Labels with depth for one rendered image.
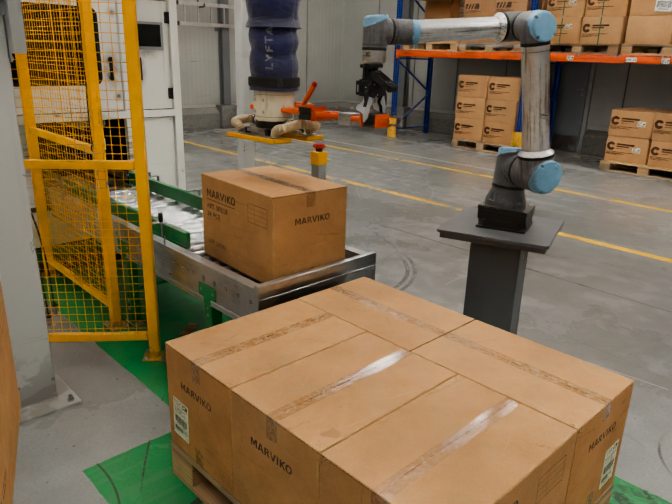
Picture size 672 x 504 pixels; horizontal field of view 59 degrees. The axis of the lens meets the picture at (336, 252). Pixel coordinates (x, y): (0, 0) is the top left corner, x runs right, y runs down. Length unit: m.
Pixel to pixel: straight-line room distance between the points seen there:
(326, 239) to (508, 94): 7.88
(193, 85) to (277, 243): 9.94
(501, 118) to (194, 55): 5.90
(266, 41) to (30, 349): 1.63
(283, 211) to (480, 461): 1.31
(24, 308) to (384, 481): 1.78
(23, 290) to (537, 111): 2.23
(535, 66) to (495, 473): 1.63
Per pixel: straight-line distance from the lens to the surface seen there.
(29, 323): 2.81
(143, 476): 2.45
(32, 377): 2.91
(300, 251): 2.55
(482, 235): 2.73
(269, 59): 2.62
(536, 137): 2.66
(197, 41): 12.33
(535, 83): 2.62
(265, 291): 2.42
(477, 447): 1.66
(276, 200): 2.41
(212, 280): 2.68
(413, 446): 1.63
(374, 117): 2.25
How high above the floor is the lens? 1.50
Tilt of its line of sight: 19 degrees down
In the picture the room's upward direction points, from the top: 2 degrees clockwise
